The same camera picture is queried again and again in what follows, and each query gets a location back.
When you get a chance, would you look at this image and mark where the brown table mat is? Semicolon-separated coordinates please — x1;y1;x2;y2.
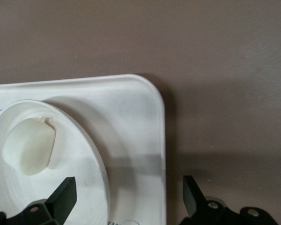
0;0;281;225

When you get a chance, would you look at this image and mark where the white steamed bun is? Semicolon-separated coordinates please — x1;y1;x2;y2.
2;116;57;176

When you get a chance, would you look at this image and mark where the cream rabbit print tray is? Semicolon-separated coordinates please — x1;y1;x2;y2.
0;74;167;225

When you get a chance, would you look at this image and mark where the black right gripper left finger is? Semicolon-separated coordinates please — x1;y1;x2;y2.
0;177;78;225

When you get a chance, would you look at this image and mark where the cream round plate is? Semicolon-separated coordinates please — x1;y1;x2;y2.
0;99;111;225

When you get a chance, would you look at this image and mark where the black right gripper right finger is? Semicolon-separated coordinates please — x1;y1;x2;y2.
179;175;278;225

